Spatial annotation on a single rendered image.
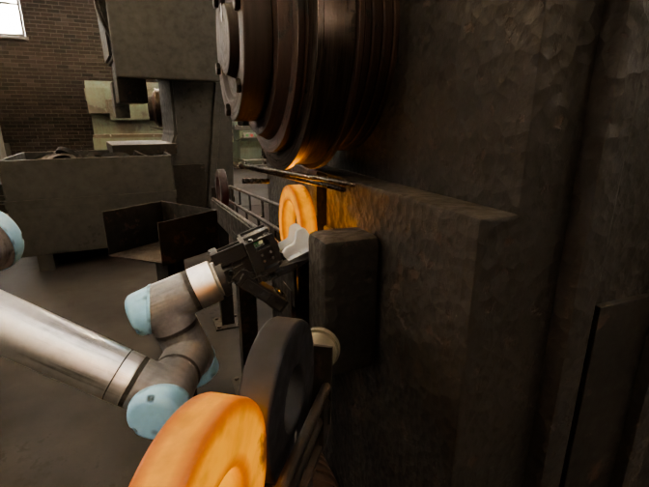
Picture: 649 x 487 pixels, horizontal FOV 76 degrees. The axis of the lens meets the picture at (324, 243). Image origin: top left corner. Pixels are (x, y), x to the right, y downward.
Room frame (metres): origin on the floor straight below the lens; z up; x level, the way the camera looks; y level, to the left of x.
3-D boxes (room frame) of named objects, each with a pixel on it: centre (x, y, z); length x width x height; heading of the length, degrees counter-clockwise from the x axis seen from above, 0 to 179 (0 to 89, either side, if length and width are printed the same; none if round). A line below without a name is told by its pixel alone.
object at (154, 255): (1.21, 0.49, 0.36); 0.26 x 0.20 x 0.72; 57
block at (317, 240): (0.66, -0.03, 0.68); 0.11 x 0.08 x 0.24; 112
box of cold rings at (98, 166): (3.17, 1.73, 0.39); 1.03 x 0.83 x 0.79; 116
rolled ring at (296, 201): (0.87, 0.06, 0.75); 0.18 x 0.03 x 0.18; 20
